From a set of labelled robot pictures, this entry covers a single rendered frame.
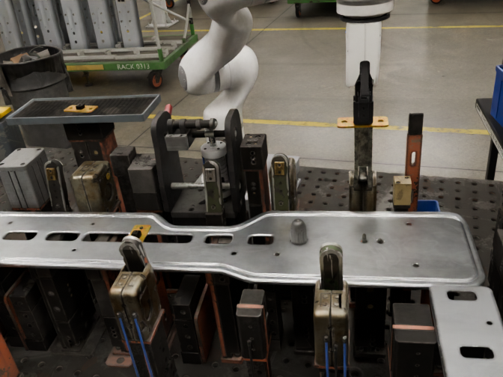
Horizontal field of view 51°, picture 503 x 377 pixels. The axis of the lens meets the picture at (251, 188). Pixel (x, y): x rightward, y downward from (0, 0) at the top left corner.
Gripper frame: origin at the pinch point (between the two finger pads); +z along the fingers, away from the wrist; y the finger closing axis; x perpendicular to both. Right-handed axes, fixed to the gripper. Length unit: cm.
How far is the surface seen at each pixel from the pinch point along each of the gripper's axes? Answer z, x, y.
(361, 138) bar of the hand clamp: 12.6, 0.2, -15.4
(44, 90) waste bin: 79, -213, -242
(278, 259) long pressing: 27.5, -15.5, 5.9
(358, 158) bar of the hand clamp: 16.5, -0.4, -13.9
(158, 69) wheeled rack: 107, -175, -370
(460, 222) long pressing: 27.4, 19.4, -6.9
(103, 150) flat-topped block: 22, -65, -30
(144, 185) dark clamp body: 24, -49, -16
